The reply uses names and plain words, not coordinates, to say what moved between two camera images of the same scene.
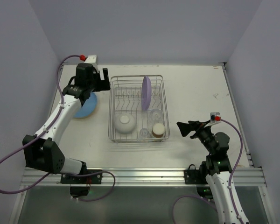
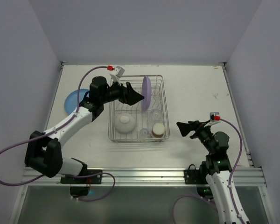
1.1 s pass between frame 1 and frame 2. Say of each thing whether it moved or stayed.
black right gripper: stayed
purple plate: stayed
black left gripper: moved
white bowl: stayed
